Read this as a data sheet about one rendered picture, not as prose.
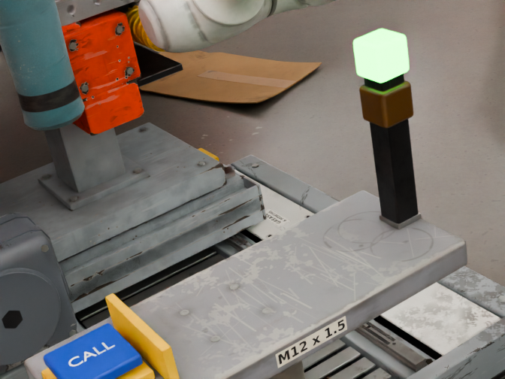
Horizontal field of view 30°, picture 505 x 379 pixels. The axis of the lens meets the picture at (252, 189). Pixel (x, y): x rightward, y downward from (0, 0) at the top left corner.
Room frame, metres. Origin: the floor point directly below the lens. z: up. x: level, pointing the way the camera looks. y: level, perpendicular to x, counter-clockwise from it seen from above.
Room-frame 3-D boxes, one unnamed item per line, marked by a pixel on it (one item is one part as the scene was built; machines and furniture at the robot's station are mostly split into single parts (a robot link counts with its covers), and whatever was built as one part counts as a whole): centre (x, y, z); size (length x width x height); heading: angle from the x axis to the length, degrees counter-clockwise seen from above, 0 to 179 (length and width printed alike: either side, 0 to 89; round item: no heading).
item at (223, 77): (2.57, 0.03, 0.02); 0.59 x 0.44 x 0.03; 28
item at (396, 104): (0.88, -0.15, 0.59); 0.04 x 0.04 x 0.04; 28
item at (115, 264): (1.60, 0.29, 0.13); 0.50 x 0.36 x 0.10; 118
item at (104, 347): (0.70, 0.17, 0.47); 0.07 x 0.07 x 0.02; 28
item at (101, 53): (1.48, 0.23, 0.48); 0.16 x 0.12 x 0.17; 28
